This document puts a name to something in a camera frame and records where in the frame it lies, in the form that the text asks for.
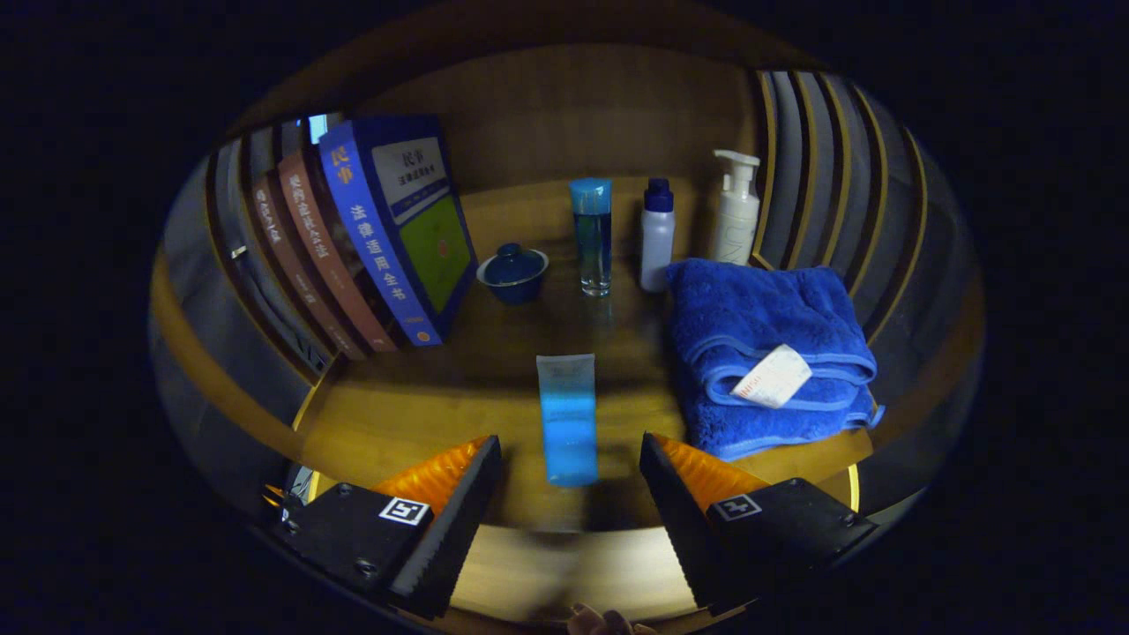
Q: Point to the blue squeeze tube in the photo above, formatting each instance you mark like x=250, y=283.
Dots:
x=569, y=423

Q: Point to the clear blue glass bottle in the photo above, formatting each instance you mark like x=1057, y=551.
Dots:
x=592, y=238

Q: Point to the blue lidded teacup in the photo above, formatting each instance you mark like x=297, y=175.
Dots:
x=513, y=273

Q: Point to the folded blue towel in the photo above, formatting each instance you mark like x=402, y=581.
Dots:
x=750, y=317

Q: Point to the white pump bottle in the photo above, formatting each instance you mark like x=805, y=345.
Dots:
x=736, y=220

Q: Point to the wooden countertop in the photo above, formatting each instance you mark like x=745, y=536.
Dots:
x=441, y=414

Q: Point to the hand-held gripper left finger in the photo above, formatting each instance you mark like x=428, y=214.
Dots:
x=454, y=538

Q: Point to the thick blue book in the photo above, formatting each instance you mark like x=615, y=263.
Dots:
x=370, y=238

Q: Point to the wooden cabinet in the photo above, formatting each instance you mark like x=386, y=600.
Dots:
x=573, y=115

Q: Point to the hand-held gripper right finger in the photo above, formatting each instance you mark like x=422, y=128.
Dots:
x=688, y=529

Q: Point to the dark brown book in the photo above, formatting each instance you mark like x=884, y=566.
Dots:
x=273, y=234

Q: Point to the white bottle with blue cap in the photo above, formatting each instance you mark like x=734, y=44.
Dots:
x=657, y=247

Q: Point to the reddish brown book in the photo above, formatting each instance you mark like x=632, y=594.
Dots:
x=309, y=229

